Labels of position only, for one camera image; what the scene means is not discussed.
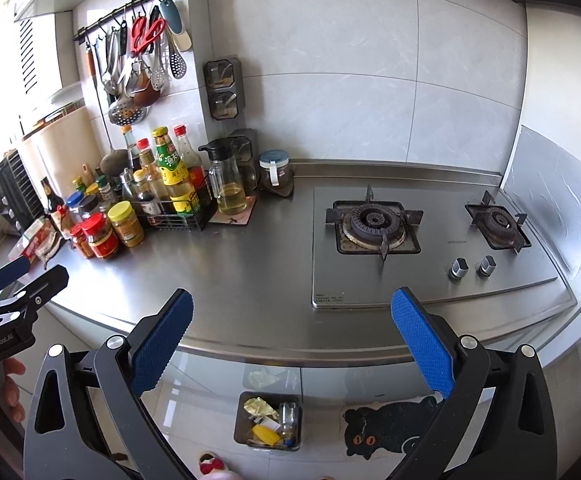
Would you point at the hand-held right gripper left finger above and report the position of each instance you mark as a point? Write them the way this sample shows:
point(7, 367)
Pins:
point(163, 345)

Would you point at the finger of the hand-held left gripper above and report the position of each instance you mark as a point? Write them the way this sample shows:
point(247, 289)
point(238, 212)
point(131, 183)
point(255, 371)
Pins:
point(10, 270)
point(45, 282)

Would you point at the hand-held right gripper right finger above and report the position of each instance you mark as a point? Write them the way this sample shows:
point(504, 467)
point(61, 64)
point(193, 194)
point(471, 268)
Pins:
point(423, 345)

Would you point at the black trash bin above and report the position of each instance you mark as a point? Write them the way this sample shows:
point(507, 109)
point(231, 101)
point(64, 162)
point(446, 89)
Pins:
point(240, 425)

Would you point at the pale yellow wrapper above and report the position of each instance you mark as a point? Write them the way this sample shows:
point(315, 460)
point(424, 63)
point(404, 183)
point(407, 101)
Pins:
point(260, 406)

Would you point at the red and white food packet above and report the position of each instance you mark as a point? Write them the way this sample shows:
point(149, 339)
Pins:
point(40, 242)

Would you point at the small red lid jar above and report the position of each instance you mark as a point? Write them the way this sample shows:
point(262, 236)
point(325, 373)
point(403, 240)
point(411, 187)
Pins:
point(78, 242)

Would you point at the stainless steel gas hob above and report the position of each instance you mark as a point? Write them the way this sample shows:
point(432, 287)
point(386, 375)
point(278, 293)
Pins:
point(420, 280)

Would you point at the large red lid jar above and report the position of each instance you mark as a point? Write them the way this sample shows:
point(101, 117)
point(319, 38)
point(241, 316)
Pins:
point(101, 240)

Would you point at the black toaster oven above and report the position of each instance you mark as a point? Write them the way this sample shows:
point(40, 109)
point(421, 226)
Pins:
point(8, 195)

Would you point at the dark glass bottle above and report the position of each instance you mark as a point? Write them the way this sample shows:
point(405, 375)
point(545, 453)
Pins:
point(53, 205)

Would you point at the blue lid jar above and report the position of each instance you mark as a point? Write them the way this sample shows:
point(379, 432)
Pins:
point(74, 207)

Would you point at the silver hob knob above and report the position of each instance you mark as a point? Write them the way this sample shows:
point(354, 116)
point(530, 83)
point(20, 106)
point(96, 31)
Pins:
point(485, 265)
point(459, 268)

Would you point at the black bear floor mat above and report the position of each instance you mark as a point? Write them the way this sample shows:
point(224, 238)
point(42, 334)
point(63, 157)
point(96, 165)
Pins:
point(385, 425)

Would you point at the yellow lid jar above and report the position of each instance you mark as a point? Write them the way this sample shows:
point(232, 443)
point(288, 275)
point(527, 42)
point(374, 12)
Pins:
point(126, 227)

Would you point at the group of small seasoning bottles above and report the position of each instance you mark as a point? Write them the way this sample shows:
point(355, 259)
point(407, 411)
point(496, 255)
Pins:
point(98, 185)

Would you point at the small dark sauce bottle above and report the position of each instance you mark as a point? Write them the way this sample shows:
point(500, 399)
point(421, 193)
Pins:
point(145, 200)

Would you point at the slipper with red bow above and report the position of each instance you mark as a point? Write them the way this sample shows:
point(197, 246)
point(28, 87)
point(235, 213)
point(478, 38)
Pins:
point(213, 465)

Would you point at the beige cutting board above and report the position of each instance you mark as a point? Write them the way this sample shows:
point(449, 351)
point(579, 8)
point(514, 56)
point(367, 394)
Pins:
point(65, 150)

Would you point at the large gas burner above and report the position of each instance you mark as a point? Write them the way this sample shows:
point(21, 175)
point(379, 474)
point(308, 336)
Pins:
point(373, 222)

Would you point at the bright yellow packet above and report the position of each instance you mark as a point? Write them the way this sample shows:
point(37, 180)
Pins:
point(264, 435)

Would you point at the dark round ladle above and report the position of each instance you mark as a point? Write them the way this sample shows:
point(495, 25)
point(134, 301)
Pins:
point(113, 162)

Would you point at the small gas burner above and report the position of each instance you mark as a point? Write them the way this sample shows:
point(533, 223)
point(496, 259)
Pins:
point(498, 222)

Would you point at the clear plastic bottle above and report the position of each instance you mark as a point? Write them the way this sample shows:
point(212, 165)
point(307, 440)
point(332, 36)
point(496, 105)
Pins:
point(288, 422)

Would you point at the pink coaster mat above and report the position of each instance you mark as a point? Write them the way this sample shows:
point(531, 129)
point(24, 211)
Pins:
point(243, 215)

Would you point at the red cap amber bottle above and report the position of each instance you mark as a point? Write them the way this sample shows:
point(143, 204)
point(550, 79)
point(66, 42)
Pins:
point(148, 160)

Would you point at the yellow cap green label bottle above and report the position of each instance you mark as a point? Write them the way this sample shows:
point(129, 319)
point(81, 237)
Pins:
point(173, 172)

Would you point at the glass oil dispenser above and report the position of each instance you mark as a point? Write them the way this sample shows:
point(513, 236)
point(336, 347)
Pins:
point(228, 185)

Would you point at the steel round skimmer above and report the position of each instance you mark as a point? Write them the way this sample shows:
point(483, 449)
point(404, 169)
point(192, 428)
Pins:
point(128, 112)

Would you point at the red cap clear bottle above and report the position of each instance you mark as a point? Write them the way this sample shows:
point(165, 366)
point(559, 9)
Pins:
point(188, 152)

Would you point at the dark jar tray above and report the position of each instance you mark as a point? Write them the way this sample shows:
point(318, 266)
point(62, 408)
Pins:
point(280, 191)

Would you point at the foil splash guard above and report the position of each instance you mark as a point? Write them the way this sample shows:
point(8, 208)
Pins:
point(555, 200)

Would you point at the glass jar with grey lid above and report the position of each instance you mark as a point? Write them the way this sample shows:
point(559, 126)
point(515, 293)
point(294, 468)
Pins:
point(274, 170)

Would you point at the brown scoop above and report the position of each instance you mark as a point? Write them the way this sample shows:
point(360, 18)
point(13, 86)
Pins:
point(145, 95)

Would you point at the steel tongs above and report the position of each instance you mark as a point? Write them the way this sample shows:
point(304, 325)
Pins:
point(112, 60)

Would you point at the steel slotted spatula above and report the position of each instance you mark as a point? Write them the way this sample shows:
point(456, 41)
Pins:
point(158, 77)

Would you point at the steel slotted spoon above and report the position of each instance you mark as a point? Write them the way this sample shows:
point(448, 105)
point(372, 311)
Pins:
point(177, 67)

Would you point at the red scissors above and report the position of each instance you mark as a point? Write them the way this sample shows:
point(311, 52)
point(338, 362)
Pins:
point(143, 35)

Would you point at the wall mounted spice box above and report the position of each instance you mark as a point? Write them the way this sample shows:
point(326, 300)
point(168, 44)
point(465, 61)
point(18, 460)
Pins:
point(248, 160)
point(226, 105)

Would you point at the wall-mounted outlet box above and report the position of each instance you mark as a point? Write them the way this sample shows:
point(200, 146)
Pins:
point(223, 74)

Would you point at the black utensil rail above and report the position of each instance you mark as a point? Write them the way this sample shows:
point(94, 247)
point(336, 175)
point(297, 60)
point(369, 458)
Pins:
point(120, 10)

